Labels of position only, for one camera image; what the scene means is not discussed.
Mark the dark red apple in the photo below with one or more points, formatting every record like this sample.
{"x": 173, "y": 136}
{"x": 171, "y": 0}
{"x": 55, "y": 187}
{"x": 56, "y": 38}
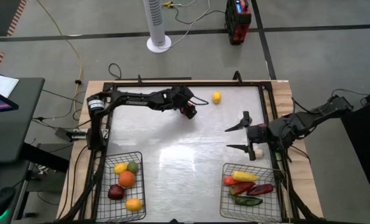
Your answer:
{"x": 116, "y": 192}

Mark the red and green pepper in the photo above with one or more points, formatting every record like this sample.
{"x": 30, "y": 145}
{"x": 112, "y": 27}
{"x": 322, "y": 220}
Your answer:
{"x": 241, "y": 188}

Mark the dark red pepper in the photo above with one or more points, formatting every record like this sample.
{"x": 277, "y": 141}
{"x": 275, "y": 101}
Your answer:
{"x": 260, "y": 189}

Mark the black cabinet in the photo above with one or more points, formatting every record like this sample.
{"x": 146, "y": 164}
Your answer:
{"x": 365, "y": 146}

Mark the small yellow lemon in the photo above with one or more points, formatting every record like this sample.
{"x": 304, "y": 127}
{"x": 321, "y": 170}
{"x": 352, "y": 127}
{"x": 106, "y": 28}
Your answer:
{"x": 216, "y": 97}

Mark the large yellow-orange lemon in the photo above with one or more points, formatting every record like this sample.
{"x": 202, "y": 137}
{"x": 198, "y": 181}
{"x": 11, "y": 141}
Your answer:
{"x": 134, "y": 204}

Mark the white paper sheet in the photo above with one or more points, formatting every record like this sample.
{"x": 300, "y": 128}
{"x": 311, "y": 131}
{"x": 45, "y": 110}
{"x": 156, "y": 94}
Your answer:
{"x": 1, "y": 84}

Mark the black power adapter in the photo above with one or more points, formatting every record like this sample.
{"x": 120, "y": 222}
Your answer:
{"x": 63, "y": 133}

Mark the red tomato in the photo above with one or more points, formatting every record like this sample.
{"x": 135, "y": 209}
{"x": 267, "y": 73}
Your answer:
{"x": 191, "y": 106}

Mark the black table clamp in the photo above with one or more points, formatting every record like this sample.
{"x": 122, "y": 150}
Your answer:
{"x": 139, "y": 79}
{"x": 237, "y": 77}

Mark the green lime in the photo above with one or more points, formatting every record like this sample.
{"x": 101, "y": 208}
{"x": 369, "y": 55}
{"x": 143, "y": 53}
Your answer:
{"x": 133, "y": 167}

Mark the white tower fan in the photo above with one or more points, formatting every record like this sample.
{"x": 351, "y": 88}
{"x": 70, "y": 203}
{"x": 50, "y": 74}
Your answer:
{"x": 156, "y": 21}

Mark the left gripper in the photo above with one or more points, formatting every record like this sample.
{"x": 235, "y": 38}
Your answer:
{"x": 182, "y": 98}

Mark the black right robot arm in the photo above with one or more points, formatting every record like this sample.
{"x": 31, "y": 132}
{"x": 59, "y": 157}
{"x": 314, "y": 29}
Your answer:
{"x": 303, "y": 123}

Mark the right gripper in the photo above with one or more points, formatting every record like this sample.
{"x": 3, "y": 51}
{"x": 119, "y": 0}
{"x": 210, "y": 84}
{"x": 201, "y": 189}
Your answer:
{"x": 258, "y": 133}

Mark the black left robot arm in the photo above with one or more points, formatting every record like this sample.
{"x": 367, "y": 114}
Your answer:
{"x": 132, "y": 99}

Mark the beige garlic bulb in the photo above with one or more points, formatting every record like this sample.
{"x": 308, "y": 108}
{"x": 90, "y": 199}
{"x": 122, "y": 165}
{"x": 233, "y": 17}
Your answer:
{"x": 259, "y": 153}

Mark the black computer mouse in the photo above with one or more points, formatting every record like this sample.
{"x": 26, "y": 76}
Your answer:
{"x": 2, "y": 199}

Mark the red black power station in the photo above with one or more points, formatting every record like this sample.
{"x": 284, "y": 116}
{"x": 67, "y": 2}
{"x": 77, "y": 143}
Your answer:
{"x": 238, "y": 25}

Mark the orange fruit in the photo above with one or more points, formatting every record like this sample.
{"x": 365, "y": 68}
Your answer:
{"x": 126, "y": 179}

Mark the black desk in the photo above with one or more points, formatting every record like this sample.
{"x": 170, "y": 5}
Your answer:
{"x": 13, "y": 124}

